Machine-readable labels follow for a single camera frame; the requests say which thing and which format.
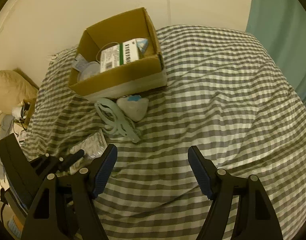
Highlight cream masking tape roll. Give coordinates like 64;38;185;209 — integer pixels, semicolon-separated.
77;61;101;82

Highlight cardboard box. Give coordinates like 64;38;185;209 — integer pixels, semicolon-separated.
69;7;168;101

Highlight silver blister pack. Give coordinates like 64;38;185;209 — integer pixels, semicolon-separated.
69;132;106;176

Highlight beige pillow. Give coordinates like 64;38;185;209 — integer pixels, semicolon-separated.
0;70;39;101

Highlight pale green plastic hanger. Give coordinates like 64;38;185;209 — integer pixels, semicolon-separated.
94;99;141;144

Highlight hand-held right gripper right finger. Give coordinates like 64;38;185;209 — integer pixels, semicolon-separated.
188;145;284;240

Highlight green curtain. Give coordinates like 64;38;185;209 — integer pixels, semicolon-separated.
245;0;306;118

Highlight blue tissue packet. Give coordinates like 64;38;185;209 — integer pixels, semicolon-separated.
136;38;149;56

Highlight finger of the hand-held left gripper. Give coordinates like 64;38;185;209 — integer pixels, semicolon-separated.
59;149;85;173
30;154;65;176

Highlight green and white carton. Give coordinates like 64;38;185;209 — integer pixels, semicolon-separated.
99;38;141;73

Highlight small brown bedside box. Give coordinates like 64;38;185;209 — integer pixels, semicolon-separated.
23;97;37;126

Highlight grey checked blanket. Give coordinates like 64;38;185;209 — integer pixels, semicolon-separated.
26;25;306;240

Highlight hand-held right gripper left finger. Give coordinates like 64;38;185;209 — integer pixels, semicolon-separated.
21;144;118;240

